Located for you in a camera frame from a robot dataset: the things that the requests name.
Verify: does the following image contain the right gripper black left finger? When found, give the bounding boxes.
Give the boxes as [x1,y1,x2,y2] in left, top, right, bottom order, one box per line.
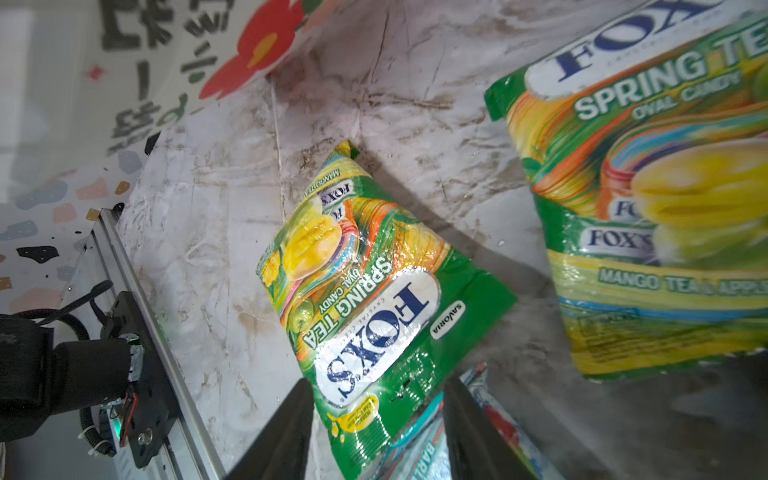
[226,378,314,480]

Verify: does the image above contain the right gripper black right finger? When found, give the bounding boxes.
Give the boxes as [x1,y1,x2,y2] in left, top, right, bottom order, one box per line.
[443,376,534,479]

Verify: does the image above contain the dark green snack packet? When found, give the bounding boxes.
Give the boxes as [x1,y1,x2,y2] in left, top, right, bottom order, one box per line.
[375,362,562,479]

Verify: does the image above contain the green yellow spring tea packet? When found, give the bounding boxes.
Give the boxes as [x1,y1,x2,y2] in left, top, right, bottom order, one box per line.
[257,141,516,479]

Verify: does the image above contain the white paper bag red flowers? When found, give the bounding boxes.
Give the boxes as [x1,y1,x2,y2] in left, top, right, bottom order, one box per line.
[1,1,337,203]

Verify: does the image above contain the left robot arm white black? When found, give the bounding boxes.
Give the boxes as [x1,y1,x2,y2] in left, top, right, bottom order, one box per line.
[1,310,312,479]

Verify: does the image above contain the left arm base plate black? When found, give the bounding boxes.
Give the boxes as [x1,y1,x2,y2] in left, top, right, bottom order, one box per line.
[102,291,179,469]

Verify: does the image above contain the aluminium mounting rail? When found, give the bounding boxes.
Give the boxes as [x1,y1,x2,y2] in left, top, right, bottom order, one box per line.
[62,209,226,479]

